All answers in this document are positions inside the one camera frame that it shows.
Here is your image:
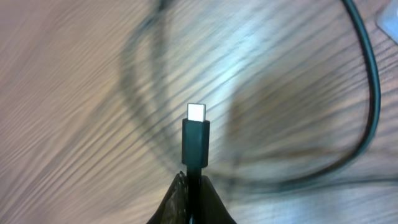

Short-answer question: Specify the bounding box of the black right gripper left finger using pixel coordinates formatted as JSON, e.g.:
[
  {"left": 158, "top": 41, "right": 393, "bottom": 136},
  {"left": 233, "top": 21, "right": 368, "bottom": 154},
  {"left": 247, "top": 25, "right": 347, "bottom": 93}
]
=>
[{"left": 147, "top": 171, "right": 188, "bottom": 224}]

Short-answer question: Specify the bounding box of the white power strip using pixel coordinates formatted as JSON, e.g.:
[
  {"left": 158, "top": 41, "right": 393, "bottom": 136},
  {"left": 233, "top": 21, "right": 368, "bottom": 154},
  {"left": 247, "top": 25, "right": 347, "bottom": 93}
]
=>
[{"left": 376, "top": 0, "right": 398, "bottom": 44}]

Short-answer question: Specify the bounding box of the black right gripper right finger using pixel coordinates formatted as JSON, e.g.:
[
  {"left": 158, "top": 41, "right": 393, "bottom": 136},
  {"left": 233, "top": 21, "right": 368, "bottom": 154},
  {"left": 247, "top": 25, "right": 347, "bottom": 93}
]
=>
[{"left": 200, "top": 175, "right": 236, "bottom": 224}]

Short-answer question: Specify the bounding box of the black USB charging cable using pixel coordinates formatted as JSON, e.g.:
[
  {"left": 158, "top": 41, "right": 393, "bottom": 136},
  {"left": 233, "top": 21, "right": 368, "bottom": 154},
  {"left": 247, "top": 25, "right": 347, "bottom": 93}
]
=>
[{"left": 118, "top": 0, "right": 398, "bottom": 224}]

